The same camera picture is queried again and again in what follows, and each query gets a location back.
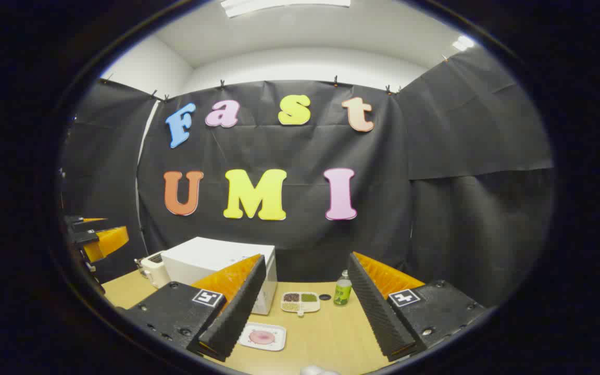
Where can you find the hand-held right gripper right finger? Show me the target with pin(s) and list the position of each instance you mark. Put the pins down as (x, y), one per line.
(378, 312)

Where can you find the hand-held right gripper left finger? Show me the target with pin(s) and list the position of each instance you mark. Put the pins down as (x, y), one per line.
(237, 312)

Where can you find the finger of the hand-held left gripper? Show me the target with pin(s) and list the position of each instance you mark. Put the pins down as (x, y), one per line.
(89, 221)
(110, 240)

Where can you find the pink round meat slice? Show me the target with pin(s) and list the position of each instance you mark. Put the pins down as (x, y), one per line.
(262, 337)

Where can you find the white square food plate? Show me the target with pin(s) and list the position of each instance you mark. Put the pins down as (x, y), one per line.
(279, 341)

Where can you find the white microwave oven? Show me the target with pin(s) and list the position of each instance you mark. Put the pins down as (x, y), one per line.
(201, 258)

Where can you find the green tea bottle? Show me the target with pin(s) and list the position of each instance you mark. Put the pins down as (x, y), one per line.
(342, 291)

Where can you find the white toaster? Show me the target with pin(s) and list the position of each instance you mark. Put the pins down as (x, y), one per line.
(154, 271)

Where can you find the white divided dish with beans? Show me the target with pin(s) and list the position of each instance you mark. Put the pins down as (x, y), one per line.
(300, 308)

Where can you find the ceiling light panel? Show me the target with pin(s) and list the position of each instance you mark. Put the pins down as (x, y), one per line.
(463, 42)

